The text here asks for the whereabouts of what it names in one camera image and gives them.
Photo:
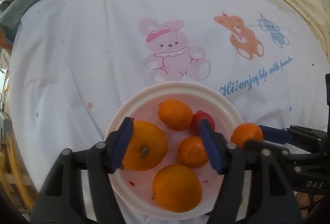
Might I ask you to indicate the red cherry tomato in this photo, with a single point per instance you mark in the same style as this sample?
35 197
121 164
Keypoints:
206 116

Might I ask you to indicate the person's right hand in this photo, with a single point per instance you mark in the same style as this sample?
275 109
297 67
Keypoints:
304 200

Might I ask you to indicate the medium orange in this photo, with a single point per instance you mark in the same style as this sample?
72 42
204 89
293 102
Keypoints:
176 187

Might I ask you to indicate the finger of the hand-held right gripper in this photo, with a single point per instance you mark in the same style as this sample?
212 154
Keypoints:
274 133
254 145

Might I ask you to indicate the white plate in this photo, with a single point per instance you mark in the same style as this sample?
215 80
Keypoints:
149 110

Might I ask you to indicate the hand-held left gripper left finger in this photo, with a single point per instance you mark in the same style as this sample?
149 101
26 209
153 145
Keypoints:
122 148

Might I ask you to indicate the small mandarin orange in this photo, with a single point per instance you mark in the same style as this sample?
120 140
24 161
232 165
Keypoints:
190 151
175 114
245 133

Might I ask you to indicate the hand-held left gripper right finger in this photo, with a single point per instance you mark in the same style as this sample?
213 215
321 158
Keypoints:
210 148

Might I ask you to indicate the green cherry tomato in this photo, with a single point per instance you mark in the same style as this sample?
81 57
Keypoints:
241 200

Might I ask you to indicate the white animal print blanket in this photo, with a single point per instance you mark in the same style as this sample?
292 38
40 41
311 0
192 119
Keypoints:
90 46

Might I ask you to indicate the grey stool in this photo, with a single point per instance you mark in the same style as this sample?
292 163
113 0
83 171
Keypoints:
4 122

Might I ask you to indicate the large orange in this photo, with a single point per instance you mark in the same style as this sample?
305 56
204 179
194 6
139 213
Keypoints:
150 140

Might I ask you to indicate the yellow wooden frame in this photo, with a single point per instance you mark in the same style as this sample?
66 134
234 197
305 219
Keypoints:
13 175

